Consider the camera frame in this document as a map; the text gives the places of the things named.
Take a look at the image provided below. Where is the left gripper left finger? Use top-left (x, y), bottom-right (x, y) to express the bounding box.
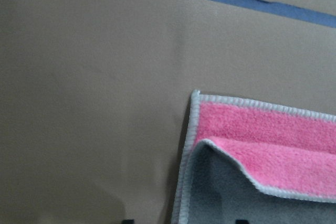
top-left (122, 219), bottom-right (134, 224)

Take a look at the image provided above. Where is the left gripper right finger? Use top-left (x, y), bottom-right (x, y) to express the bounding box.
top-left (235, 219), bottom-right (249, 224)

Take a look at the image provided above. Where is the pink terry towel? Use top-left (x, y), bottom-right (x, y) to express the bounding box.
top-left (171, 90), bottom-right (335, 223)

